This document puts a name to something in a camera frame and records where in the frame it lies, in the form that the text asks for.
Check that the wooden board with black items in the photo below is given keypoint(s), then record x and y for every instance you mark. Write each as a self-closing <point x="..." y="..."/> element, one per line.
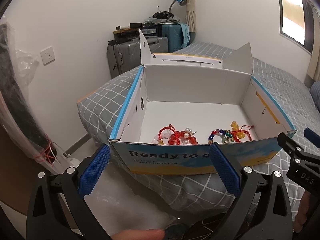
<point x="130" y="30"/>

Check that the person's jeans leg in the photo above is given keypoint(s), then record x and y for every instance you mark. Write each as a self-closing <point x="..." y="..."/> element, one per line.
<point x="315" y="92"/>

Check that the window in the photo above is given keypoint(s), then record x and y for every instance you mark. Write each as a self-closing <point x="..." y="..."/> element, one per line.
<point x="292" y="12"/>

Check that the plastic wrapped dark roll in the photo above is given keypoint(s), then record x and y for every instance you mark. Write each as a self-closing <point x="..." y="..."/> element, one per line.
<point x="22" y="110"/>

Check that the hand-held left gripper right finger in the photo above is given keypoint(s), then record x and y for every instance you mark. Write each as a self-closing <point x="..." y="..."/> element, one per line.
<point x="223" y="170"/>

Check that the teal suitcase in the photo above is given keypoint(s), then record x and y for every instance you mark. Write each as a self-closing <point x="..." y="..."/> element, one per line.
<point x="172" y="38"/>

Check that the white cardboard box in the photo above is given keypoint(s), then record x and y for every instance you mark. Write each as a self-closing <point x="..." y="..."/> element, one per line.
<point x="195" y="110"/>

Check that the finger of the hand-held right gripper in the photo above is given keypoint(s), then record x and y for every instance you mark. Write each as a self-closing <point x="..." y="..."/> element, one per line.
<point x="288" y="142"/>
<point x="312" y="135"/>

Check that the dark clothing pile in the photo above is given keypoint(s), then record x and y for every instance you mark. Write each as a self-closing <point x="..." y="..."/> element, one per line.
<point x="162" y="17"/>

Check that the grey checked bedding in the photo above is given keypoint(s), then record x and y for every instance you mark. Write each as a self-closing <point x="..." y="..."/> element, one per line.
<point x="100" y="105"/>

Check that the teal cloth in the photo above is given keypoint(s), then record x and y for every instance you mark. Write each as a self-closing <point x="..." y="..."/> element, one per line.
<point x="185" y="35"/>

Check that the white wall socket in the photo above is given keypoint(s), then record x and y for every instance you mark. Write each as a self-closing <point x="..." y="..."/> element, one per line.
<point x="47" y="55"/>

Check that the person's left hand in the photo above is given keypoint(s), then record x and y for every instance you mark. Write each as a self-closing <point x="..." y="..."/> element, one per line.
<point x="140" y="234"/>

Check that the person's right hand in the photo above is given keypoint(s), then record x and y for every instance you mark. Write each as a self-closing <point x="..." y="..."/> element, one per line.
<point x="301" y="212"/>

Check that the grey suitcase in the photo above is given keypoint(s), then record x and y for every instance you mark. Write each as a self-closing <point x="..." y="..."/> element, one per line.
<point x="130" y="55"/>

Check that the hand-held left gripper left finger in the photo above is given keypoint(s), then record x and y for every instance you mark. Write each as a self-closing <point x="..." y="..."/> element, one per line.
<point x="96" y="167"/>

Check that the beige curtain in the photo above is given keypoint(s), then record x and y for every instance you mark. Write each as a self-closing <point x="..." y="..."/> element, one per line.
<point x="190" y="5"/>
<point x="312" y="65"/>

